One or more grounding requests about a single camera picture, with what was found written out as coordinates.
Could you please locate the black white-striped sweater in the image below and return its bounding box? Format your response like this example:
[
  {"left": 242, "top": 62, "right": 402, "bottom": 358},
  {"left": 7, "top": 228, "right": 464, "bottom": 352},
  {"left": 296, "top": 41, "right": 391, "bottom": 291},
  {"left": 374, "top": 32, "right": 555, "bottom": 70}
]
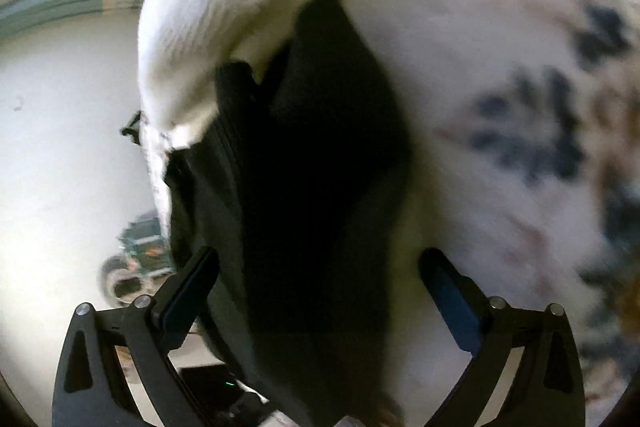
[{"left": 165, "top": 0, "right": 412, "bottom": 426}]

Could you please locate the green patterned storage box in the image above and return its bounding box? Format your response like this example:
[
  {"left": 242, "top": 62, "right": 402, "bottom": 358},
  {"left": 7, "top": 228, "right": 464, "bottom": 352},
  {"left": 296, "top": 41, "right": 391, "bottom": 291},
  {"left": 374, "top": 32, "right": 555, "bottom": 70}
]
[{"left": 119, "top": 210, "right": 174, "bottom": 279}]

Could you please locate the black object beside bed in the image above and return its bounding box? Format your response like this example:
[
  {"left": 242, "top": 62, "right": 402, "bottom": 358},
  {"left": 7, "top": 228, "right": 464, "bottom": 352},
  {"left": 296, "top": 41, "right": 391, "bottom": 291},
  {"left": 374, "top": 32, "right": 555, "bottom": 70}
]
[{"left": 119, "top": 110, "right": 143, "bottom": 146}]

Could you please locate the white floral bed sheet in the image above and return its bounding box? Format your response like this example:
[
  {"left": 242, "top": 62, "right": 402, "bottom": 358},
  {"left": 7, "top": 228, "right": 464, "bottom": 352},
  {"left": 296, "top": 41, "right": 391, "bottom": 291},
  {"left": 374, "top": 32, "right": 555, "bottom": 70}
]
[{"left": 136, "top": 0, "right": 640, "bottom": 427}]

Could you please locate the striped window curtain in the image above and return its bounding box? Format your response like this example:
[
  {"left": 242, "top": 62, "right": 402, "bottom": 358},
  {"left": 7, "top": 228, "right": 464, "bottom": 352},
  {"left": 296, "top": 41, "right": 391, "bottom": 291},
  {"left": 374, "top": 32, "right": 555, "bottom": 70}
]
[{"left": 1, "top": 0, "right": 144, "bottom": 40}]

